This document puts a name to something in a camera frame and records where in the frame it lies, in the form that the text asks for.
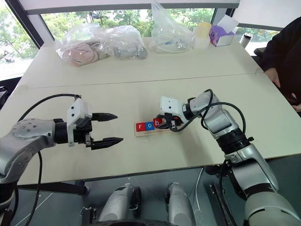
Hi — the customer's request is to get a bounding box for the silver robot leg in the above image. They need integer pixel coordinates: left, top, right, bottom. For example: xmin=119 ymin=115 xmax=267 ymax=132
xmin=98 ymin=183 xmax=142 ymax=222
xmin=165 ymin=182 xmax=196 ymax=226

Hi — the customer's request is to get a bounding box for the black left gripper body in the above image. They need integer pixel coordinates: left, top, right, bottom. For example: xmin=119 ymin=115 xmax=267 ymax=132
xmin=72 ymin=117 xmax=94 ymax=149

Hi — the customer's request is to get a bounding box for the clear plastic bag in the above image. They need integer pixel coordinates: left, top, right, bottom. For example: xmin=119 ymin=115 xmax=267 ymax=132
xmin=150 ymin=0 xmax=196 ymax=54

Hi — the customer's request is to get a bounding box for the yellow lidded cup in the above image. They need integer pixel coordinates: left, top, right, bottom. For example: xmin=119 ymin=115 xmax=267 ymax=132
xmin=193 ymin=22 xmax=213 ymax=49

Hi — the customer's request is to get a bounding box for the plastic bag with grey items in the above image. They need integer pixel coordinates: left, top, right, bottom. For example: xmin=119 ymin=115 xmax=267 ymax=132
xmin=94 ymin=25 xmax=149 ymax=61

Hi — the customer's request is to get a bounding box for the black floor rail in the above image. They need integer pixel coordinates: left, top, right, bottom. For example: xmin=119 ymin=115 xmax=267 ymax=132
xmin=207 ymin=184 xmax=237 ymax=226

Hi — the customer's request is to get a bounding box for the wooden letter tray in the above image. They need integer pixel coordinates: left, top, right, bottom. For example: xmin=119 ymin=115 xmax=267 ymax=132
xmin=134 ymin=121 xmax=183 ymax=138

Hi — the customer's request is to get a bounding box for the black chair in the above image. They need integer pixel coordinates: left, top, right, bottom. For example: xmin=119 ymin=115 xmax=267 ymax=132
xmin=0 ymin=85 xmax=10 ymax=112

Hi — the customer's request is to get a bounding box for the person's bare hand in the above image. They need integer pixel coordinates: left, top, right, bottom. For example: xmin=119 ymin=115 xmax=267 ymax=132
xmin=267 ymin=67 xmax=282 ymax=89

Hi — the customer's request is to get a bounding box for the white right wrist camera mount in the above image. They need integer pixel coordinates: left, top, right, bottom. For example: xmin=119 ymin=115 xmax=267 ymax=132
xmin=159 ymin=95 xmax=187 ymax=122

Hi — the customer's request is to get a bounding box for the silver thermos bottle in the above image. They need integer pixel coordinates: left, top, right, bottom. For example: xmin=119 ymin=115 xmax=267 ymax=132
xmin=239 ymin=32 xmax=253 ymax=47

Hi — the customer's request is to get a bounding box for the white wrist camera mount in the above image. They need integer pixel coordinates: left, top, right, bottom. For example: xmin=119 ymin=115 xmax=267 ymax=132
xmin=159 ymin=95 xmax=187 ymax=122
xmin=66 ymin=98 xmax=93 ymax=147

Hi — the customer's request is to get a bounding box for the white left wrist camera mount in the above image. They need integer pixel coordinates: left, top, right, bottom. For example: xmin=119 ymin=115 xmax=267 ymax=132
xmin=66 ymin=98 xmax=93 ymax=147

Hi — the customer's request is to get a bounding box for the thin white floor cable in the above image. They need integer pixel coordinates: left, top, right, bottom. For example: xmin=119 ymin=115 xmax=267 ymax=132
xmin=194 ymin=167 xmax=204 ymax=210

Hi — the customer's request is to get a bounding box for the plastic bag with pink plush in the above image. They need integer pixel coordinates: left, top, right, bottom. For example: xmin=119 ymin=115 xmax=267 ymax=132
xmin=55 ymin=23 xmax=114 ymax=68

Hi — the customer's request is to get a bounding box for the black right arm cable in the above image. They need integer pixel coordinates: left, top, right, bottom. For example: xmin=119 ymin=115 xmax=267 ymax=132
xmin=164 ymin=89 xmax=247 ymax=140

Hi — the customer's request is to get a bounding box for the person in black clothing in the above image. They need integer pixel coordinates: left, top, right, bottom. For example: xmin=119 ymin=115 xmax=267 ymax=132
xmin=258 ymin=17 xmax=301 ymax=107

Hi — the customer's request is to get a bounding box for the purple and white box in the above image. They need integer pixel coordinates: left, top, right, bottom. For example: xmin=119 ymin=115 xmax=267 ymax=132
xmin=208 ymin=15 xmax=239 ymax=48

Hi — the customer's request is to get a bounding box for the black table frame bar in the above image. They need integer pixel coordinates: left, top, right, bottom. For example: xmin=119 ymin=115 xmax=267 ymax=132
xmin=17 ymin=179 xmax=90 ymax=196

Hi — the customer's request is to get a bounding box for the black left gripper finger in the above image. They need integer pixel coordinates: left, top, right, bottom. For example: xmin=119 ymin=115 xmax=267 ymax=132
xmin=90 ymin=137 xmax=124 ymax=151
xmin=91 ymin=113 xmax=119 ymax=122

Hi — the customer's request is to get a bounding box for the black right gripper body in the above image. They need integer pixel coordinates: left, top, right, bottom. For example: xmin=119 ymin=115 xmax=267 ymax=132
xmin=164 ymin=113 xmax=187 ymax=129

